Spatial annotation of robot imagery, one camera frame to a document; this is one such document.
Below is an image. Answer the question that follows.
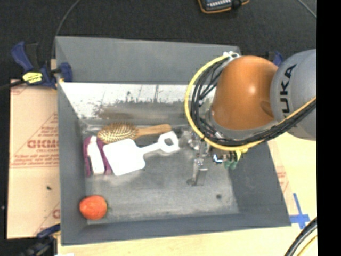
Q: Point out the red toy strawberry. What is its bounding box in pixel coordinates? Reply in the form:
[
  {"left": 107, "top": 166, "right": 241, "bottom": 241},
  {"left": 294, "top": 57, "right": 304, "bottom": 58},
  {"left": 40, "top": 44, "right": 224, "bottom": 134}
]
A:
[{"left": 78, "top": 194, "right": 109, "bottom": 221}]

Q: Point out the white toy shovel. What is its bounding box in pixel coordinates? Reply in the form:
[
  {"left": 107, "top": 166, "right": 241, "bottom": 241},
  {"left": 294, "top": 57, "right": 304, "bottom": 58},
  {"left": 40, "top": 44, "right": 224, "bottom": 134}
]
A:
[{"left": 102, "top": 131, "right": 181, "bottom": 177}]

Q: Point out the wooden hairbrush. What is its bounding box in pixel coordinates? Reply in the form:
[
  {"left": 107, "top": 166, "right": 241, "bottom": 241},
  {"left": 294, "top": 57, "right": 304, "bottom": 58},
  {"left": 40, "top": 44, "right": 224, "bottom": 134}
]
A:
[{"left": 96, "top": 122, "right": 173, "bottom": 145}]

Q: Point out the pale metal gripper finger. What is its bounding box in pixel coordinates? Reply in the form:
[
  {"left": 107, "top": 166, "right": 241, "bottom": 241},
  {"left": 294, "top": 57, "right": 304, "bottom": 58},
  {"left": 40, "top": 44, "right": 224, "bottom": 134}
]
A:
[
  {"left": 186, "top": 158, "right": 201, "bottom": 186},
  {"left": 197, "top": 167, "right": 209, "bottom": 187}
]

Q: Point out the brown cardboard board, red print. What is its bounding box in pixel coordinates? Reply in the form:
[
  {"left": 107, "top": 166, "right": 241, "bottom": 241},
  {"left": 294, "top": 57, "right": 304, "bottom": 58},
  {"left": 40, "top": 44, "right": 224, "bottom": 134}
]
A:
[{"left": 6, "top": 79, "right": 61, "bottom": 240}]

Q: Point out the purple and white box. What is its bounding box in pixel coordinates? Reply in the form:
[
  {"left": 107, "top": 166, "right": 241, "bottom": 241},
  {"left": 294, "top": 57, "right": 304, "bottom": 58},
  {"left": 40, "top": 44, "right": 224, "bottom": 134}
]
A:
[{"left": 83, "top": 135, "right": 115, "bottom": 178}]

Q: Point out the grey metal bin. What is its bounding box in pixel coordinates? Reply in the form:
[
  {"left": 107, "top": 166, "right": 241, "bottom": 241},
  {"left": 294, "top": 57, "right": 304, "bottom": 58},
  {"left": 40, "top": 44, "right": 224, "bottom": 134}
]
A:
[{"left": 54, "top": 36, "right": 292, "bottom": 246}]

